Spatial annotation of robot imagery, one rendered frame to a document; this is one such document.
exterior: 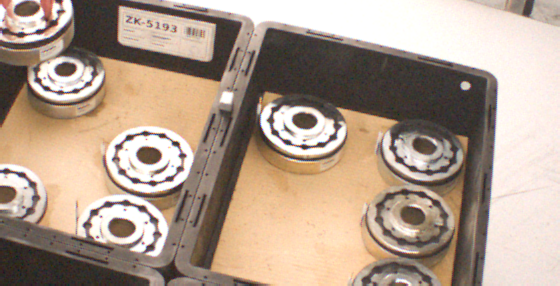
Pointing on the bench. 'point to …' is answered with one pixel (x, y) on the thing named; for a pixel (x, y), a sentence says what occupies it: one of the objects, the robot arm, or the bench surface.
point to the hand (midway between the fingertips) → (27, 4)
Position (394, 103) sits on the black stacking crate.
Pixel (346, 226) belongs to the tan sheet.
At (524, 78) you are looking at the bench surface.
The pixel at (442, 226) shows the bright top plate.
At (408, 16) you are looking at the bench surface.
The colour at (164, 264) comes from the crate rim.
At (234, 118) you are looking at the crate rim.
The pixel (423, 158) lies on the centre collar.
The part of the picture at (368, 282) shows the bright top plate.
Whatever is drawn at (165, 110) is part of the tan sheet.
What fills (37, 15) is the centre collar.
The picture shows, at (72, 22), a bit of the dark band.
